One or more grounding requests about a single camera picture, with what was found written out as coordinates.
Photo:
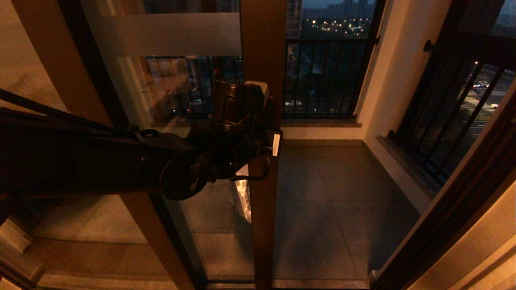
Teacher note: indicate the brown framed sliding glass door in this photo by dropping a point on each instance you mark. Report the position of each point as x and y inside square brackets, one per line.
[264, 40]

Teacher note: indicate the dark brown door jamb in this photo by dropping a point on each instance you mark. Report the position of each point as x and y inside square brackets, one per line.
[463, 209]

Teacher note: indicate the brown framed fixed glass panel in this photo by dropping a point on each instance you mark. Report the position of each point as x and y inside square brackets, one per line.
[60, 52]

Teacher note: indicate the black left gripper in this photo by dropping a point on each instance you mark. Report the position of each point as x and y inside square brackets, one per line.
[266, 141]

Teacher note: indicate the black balcony railing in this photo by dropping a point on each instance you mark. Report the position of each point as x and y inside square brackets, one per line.
[443, 121]
[322, 80]

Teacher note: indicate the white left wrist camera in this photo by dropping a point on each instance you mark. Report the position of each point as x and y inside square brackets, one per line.
[262, 88]

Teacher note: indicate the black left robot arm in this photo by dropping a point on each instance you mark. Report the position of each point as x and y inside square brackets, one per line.
[80, 161]

